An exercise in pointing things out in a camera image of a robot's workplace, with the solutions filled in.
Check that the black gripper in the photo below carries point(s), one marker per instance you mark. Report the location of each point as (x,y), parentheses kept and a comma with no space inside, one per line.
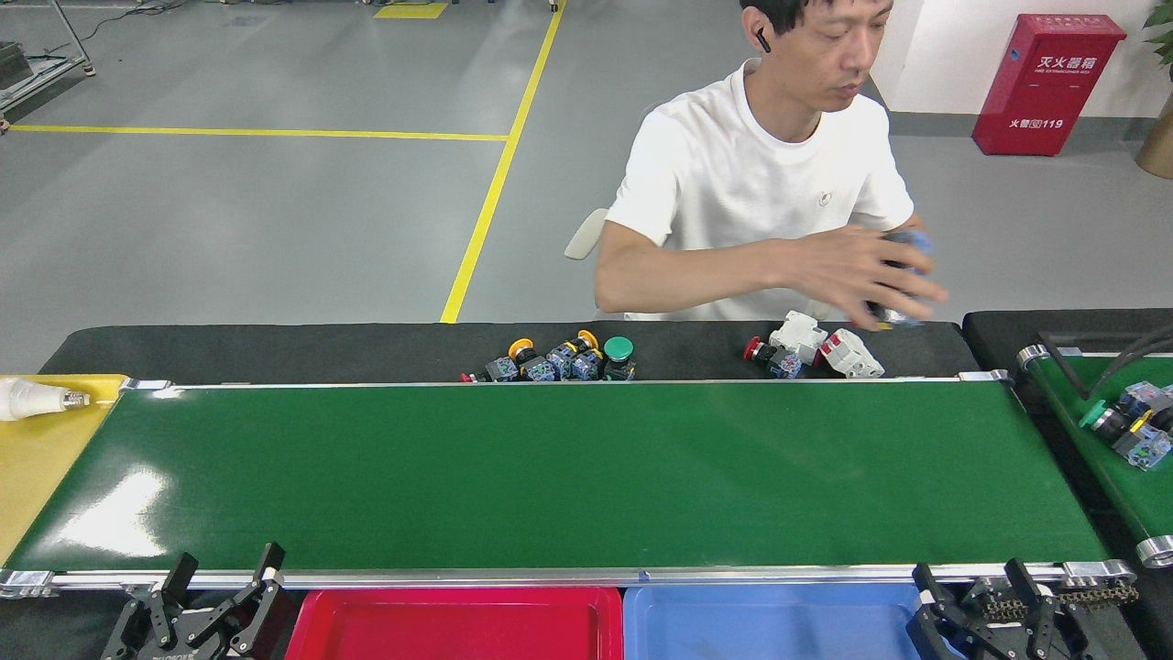
(1008,651)
(183,653)

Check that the green push button switch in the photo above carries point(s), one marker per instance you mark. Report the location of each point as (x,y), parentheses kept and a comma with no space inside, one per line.
(1092,415)
(619,347)

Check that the blue and black switch part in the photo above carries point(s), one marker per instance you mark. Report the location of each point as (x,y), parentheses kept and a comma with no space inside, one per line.
(916,243)

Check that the person's right forearm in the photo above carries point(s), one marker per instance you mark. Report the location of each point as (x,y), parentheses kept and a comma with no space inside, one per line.
(696,275)

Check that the short green conveyor belt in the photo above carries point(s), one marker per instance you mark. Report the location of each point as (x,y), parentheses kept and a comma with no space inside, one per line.
(1127,495)

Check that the yellow plastic tray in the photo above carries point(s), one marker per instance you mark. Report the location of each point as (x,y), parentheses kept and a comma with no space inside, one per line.
(46,467)

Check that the person's right hand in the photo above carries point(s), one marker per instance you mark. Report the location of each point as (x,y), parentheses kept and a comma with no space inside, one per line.
(843,266)

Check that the blue plastic bin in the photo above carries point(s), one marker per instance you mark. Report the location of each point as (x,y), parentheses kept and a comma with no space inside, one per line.
(770,632)

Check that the red plastic bin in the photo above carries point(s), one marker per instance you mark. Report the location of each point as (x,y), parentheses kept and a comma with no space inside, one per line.
(458,632)

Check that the white light bulb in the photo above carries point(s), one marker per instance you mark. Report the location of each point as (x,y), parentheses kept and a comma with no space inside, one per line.
(27,399)

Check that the person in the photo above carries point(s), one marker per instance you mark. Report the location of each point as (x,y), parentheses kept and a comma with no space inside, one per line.
(751,174)

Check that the potted plant in gold pot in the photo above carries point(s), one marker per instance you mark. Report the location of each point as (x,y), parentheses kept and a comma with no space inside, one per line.
(1159,142)

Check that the grey office chair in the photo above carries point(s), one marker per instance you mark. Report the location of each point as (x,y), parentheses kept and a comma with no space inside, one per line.
(586,234)

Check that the red fire extinguisher box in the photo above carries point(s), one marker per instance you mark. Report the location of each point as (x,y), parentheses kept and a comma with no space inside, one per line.
(1045,92)

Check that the silver metal rack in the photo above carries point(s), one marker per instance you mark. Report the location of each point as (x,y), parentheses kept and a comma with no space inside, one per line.
(37,92)

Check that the dark grey equipment box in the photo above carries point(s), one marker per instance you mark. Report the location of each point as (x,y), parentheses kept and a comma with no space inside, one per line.
(14,64)

